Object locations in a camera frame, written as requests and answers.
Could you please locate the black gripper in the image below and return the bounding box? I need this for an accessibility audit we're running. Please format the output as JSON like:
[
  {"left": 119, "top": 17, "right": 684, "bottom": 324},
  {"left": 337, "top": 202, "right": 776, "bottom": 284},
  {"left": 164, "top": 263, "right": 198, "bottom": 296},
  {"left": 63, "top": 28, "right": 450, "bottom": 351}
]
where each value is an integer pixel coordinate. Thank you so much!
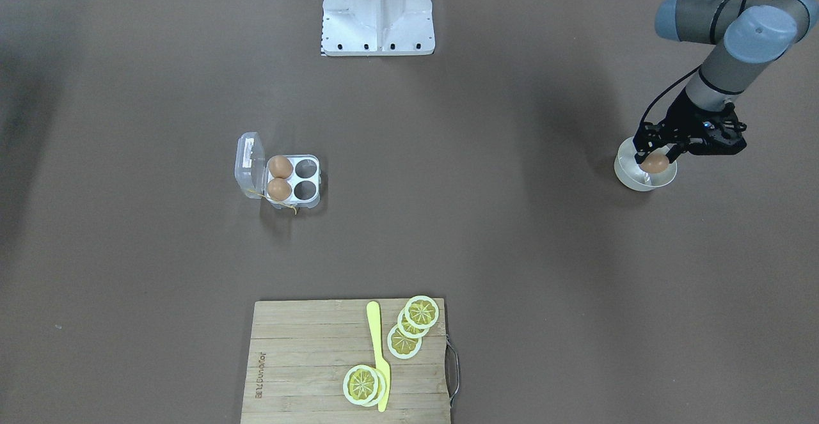
[{"left": 633, "top": 91, "right": 736, "bottom": 167}]

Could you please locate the brown egg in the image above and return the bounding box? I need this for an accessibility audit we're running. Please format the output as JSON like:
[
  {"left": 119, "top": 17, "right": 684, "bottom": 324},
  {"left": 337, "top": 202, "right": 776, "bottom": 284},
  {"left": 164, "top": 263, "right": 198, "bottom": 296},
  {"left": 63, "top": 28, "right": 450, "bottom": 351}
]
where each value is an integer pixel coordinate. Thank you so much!
[
  {"left": 639, "top": 151, "right": 671, "bottom": 174},
  {"left": 267, "top": 155, "right": 294, "bottom": 180},
  {"left": 266, "top": 177, "right": 292, "bottom": 203}
]

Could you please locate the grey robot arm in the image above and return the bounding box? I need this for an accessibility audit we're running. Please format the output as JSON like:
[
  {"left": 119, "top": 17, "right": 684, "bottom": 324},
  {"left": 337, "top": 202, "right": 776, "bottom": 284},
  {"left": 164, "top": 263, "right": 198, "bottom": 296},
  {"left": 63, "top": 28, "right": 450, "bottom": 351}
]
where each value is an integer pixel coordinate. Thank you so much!
[{"left": 632, "top": 0, "right": 817, "bottom": 164}]

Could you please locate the clear plastic egg box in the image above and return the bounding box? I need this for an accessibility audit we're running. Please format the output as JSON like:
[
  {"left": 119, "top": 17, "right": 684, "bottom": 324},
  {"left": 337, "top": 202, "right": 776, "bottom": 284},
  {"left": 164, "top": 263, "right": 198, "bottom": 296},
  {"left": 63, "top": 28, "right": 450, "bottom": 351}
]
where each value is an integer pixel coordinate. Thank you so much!
[{"left": 234, "top": 132, "right": 321, "bottom": 212}]

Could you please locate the white round bowl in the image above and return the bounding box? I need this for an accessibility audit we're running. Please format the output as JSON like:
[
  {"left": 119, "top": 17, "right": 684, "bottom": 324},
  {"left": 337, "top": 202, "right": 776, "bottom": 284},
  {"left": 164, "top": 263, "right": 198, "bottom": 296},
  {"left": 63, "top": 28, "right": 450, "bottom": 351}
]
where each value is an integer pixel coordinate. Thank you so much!
[{"left": 614, "top": 137, "right": 678, "bottom": 192}]

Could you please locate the lemon slice middle of row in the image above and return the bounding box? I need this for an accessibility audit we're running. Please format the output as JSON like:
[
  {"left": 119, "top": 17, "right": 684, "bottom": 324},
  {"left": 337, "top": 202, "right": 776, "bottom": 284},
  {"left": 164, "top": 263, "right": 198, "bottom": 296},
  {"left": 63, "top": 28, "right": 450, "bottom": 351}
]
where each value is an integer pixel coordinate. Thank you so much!
[{"left": 397, "top": 308, "right": 430, "bottom": 340}]

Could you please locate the yellow plastic knife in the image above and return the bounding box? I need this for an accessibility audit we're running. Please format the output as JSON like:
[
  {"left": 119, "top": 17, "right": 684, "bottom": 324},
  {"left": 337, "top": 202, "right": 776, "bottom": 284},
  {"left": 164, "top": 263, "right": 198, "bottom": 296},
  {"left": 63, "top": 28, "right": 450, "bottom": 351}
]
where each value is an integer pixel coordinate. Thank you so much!
[{"left": 366, "top": 301, "right": 392, "bottom": 412}]

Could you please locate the lemon slice under top slice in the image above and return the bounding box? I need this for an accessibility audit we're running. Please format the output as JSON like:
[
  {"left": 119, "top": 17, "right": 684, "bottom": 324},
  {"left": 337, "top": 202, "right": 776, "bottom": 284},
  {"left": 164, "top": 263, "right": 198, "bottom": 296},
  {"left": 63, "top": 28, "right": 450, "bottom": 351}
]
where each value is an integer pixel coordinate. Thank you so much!
[{"left": 363, "top": 369, "right": 388, "bottom": 407}]

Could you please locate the lemon slice near knife top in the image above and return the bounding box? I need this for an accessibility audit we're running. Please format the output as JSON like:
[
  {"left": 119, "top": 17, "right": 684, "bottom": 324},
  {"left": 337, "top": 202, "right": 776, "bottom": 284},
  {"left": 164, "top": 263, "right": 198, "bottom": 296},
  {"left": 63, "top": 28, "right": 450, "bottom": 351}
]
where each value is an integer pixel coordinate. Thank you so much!
[{"left": 342, "top": 364, "right": 378, "bottom": 406}]

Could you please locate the wooden cutting board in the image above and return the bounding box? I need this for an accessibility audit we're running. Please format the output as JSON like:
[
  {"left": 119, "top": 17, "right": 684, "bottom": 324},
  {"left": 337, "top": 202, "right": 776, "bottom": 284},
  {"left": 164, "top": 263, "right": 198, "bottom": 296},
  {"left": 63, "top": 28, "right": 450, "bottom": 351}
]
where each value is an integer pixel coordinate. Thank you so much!
[{"left": 241, "top": 297, "right": 460, "bottom": 423}]

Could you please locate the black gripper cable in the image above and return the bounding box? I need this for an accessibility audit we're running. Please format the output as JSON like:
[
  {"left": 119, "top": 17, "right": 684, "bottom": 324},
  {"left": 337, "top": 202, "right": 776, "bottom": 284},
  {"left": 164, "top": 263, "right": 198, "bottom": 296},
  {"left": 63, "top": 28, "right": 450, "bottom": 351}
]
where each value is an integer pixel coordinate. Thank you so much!
[{"left": 640, "top": 0, "right": 756, "bottom": 140}]

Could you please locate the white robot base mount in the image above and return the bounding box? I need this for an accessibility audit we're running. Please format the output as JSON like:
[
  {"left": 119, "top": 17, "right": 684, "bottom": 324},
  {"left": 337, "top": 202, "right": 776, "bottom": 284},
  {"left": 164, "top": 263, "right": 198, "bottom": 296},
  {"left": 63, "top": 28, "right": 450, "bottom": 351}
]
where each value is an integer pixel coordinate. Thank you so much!
[{"left": 320, "top": 0, "right": 436, "bottom": 57}]

